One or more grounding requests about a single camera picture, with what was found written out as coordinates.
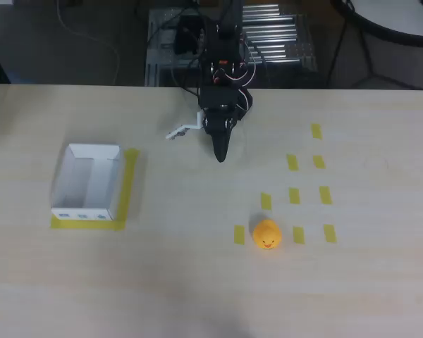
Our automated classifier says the yellow rubber duck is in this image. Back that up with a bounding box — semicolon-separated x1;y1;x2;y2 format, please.
252;218;283;251

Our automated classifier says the white cardboard box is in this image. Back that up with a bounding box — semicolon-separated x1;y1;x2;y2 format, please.
50;142;123;222

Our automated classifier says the long yellow tape strip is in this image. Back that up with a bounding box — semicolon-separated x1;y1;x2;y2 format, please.
50;215;128;232
114;148;141;226

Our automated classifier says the black table stand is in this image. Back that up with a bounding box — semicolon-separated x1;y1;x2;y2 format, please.
324;10;423;91

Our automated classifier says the round white table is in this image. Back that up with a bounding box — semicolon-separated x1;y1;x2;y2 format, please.
330;0;423;49

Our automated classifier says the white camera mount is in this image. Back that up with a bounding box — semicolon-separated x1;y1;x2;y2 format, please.
165;111;205;142

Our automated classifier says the black camera cable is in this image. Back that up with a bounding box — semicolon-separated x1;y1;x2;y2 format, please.
170;58;202;99

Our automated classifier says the aluminium roller frame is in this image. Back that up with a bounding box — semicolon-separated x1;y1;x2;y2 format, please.
145;3;319;87

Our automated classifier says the white floor cable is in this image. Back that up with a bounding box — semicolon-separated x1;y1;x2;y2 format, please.
56;0;122;85

